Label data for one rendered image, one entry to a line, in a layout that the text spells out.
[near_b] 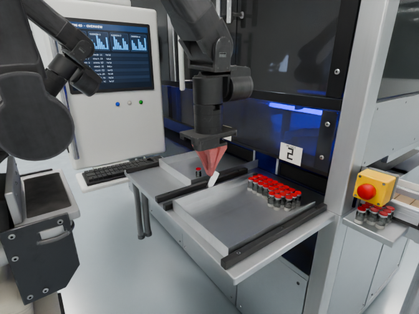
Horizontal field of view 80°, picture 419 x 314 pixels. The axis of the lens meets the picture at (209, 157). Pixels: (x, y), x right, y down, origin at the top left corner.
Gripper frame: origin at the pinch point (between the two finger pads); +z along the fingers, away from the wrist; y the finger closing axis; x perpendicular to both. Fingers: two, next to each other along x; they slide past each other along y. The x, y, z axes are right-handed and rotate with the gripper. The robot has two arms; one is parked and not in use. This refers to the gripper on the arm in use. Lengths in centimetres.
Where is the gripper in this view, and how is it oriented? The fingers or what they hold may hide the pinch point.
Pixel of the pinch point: (209, 171)
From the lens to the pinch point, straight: 53.6
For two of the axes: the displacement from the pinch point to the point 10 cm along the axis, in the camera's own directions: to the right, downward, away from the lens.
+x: -5.9, -2.8, 7.6
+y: 8.1, -2.3, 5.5
